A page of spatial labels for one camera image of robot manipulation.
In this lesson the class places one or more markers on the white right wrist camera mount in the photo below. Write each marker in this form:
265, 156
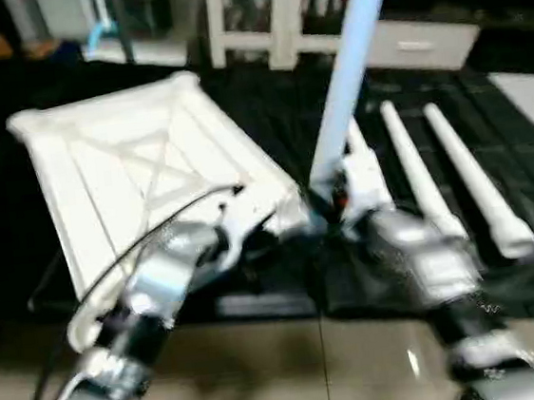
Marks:
366, 185

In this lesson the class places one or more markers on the light blue plastic item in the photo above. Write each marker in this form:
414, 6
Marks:
96, 32

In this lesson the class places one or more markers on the black work mat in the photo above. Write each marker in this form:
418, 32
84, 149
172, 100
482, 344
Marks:
267, 104

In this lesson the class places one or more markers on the grey metal pole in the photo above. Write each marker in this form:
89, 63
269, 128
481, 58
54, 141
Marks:
121, 24

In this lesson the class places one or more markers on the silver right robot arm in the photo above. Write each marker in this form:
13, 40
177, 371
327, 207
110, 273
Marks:
438, 278

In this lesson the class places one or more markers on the blue flat box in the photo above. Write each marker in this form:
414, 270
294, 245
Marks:
60, 52

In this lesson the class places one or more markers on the white glass door cabinet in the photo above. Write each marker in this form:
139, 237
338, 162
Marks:
248, 16

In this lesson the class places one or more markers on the white drawer unit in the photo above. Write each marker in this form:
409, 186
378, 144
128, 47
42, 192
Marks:
418, 46

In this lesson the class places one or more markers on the white plastic table leg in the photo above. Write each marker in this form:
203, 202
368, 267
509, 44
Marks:
475, 178
349, 67
417, 175
358, 143

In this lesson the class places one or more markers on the white plastic table top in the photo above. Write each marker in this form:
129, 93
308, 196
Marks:
120, 168

